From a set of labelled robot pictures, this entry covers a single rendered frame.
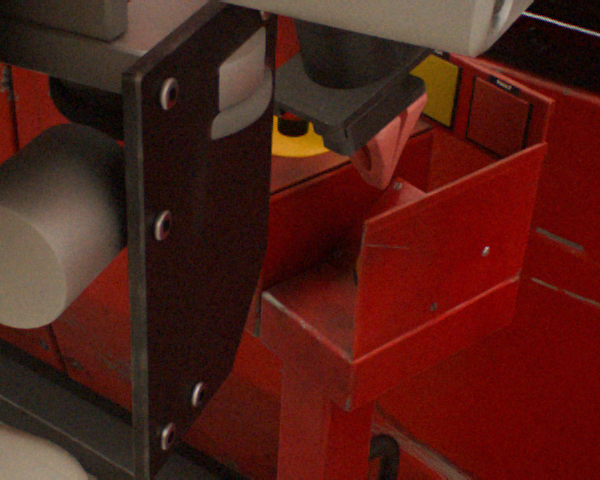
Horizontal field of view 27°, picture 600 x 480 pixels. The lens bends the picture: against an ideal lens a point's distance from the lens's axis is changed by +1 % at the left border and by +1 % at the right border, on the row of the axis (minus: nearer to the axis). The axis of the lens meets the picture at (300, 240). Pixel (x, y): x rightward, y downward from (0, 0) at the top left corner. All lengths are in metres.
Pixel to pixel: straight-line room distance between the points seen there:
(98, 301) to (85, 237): 1.11
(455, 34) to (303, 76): 0.52
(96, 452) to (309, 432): 0.74
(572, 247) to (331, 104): 0.40
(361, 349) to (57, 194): 0.44
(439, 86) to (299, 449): 0.31
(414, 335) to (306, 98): 0.19
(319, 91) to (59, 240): 0.36
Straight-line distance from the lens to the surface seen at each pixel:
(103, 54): 0.38
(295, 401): 0.95
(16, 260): 0.36
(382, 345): 0.79
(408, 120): 0.73
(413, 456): 1.28
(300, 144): 0.84
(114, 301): 1.45
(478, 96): 0.84
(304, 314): 0.81
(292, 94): 0.70
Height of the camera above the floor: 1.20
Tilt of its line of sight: 35 degrees down
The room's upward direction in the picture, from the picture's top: 4 degrees clockwise
